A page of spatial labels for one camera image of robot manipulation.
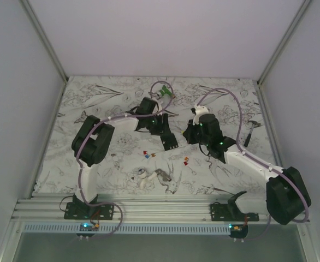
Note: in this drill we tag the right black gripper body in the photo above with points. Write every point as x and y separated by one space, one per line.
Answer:
194 136

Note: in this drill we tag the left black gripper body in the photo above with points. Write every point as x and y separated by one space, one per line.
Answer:
157 124

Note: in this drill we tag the black fuse box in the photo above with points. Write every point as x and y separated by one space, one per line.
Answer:
169 141

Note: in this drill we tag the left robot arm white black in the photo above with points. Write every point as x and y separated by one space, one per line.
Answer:
93 140

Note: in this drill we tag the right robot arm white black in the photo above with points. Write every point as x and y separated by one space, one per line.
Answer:
285 196

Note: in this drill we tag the green spray nozzle toy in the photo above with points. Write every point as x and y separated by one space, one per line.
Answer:
164 91

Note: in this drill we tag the floral printed table mat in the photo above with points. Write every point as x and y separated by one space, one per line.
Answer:
136 162

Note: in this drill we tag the small grey hammer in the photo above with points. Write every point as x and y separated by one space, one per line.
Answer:
254 125

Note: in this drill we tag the white pipe fitting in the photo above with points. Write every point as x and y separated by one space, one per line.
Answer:
144 179

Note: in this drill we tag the right small circuit board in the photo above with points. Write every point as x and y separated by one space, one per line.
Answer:
237 227

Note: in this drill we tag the small circuit board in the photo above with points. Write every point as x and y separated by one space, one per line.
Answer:
237 227
88 226

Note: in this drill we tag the left small circuit board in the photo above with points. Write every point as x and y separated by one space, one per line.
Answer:
88 226

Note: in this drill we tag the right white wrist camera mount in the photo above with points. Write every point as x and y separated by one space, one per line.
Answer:
198 111

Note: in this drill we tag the grey metal bracket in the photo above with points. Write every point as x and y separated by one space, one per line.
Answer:
162 176

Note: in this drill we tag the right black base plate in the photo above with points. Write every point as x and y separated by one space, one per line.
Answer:
230 213

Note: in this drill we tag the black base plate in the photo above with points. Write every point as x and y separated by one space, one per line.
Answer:
230 213
79 210

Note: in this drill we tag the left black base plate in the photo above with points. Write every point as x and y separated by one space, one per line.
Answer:
79 210

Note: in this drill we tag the aluminium rail frame front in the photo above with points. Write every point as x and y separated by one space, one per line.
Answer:
135 208

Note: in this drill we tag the right aluminium corner post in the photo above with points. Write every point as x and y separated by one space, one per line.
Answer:
285 39

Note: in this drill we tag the aluminium corner post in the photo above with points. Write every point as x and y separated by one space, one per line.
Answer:
28 9
285 39

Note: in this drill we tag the perforated grey cable duct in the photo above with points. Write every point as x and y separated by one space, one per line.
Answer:
130 228

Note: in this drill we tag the left aluminium corner post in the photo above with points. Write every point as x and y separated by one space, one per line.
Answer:
28 9

